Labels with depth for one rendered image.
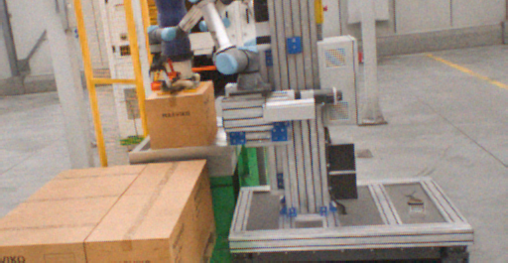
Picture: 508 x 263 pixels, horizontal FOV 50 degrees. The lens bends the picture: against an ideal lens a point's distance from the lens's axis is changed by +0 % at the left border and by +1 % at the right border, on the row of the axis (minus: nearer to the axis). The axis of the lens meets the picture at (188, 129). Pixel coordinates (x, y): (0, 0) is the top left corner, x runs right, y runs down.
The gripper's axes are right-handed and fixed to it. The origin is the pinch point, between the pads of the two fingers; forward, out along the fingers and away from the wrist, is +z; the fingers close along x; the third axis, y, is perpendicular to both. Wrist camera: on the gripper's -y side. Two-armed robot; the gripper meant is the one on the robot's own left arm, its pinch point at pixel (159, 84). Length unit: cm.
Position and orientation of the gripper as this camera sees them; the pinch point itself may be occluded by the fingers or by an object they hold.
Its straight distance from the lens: 329.6
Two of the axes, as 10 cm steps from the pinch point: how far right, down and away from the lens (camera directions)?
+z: 1.2, 9.7, 2.2
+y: 1.9, -2.4, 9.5
